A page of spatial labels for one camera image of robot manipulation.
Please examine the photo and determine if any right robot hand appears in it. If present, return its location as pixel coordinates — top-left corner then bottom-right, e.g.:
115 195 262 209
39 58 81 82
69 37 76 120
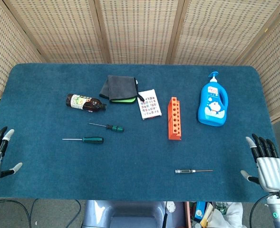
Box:
240 133 280 193

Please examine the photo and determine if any silver black precision screwdriver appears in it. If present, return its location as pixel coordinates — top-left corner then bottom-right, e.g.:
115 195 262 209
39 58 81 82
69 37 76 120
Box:
174 169 213 174

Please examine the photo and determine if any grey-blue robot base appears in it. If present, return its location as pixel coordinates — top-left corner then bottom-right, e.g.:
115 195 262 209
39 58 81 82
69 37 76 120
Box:
82 200 185 228

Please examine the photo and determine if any green black thick-shaft screwdriver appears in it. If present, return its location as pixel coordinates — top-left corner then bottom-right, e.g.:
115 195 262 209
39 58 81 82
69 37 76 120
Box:
62 136 104 144

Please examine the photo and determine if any orange tool rack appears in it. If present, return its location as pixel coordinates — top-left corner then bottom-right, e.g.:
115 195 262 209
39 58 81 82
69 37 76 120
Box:
167 96 182 141

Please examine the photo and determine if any green black striped screwdriver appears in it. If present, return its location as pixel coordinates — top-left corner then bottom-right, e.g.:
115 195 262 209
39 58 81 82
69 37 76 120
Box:
87 122 125 133

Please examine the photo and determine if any white crumpled bag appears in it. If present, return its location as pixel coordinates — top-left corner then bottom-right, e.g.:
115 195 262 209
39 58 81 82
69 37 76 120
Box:
211 201 244 228

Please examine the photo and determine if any small blue carton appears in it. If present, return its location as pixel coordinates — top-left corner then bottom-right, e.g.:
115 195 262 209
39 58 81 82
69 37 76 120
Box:
194 201 208 220

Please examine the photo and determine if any blue pump detergent bottle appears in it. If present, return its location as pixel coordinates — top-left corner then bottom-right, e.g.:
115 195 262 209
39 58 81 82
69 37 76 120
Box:
197 71 229 126

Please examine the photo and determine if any brown drink bottle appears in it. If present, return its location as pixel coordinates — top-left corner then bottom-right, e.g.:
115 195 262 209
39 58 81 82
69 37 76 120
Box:
65 93 107 113

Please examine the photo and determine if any white round disc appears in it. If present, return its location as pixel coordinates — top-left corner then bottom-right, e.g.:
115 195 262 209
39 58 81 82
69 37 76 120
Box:
165 201 177 214

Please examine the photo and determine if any blue carpet table mat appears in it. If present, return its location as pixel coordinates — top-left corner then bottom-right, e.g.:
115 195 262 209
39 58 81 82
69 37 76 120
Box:
0 63 280 202

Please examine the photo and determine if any white patterned card box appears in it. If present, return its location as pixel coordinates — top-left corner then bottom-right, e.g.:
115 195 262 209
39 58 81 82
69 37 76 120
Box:
137 89 162 120

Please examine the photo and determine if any grey green microfibre cloth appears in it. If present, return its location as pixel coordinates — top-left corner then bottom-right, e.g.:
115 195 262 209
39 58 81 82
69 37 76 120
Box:
99 75 145 104

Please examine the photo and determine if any woven bamboo folding screen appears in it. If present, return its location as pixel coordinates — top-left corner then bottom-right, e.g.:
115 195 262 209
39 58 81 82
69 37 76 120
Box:
0 0 280 124

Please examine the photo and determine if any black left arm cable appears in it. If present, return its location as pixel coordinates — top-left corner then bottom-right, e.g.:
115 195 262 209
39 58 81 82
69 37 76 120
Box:
0 198 39 228

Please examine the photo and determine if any black cable on base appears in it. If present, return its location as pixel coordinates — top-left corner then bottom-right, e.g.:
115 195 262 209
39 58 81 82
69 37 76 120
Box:
163 201 168 228

